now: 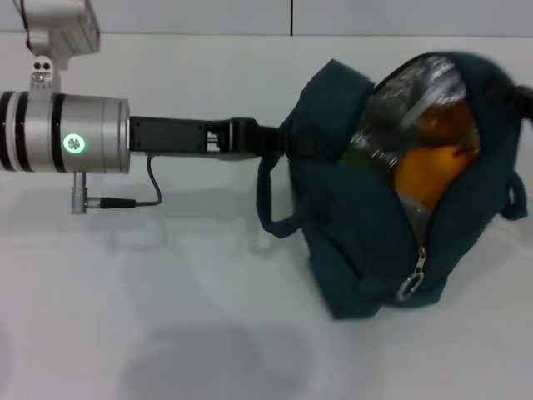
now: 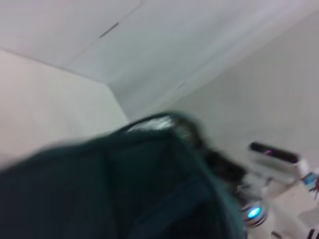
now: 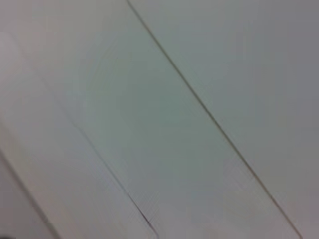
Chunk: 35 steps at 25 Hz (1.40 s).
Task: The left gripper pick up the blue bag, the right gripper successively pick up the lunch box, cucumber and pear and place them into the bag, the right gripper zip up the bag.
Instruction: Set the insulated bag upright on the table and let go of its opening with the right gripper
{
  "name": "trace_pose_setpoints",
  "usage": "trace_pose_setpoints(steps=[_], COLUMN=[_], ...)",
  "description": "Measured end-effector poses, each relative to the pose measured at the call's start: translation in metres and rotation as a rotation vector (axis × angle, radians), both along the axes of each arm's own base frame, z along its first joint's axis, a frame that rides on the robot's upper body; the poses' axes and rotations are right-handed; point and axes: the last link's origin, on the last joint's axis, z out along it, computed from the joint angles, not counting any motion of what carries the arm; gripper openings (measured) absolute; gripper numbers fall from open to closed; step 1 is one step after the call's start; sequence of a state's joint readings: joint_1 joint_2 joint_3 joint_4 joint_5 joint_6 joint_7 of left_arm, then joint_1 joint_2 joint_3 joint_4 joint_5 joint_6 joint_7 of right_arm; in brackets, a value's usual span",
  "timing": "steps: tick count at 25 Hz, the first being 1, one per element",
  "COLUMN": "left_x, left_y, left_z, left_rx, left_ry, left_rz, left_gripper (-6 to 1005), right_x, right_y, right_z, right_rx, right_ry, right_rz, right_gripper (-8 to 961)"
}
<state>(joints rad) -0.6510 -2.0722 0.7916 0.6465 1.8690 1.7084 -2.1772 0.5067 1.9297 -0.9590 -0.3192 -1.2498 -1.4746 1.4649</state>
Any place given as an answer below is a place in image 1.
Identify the green cucumber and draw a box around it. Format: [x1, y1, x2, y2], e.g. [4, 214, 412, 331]
[344, 144, 378, 168]

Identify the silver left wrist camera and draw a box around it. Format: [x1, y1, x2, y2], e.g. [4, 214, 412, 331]
[16, 0, 102, 91]

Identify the orange pear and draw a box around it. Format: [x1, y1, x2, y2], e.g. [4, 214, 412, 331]
[393, 143, 471, 210]

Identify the left arm cable with plug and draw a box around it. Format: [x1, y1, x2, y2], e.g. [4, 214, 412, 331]
[70, 153, 163, 216]

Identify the teal fabric zipper bag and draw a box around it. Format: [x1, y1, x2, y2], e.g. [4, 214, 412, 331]
[256, 51, 527, 322]

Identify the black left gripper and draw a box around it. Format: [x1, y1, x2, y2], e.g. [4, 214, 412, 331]
[128, 116, 321, 162]

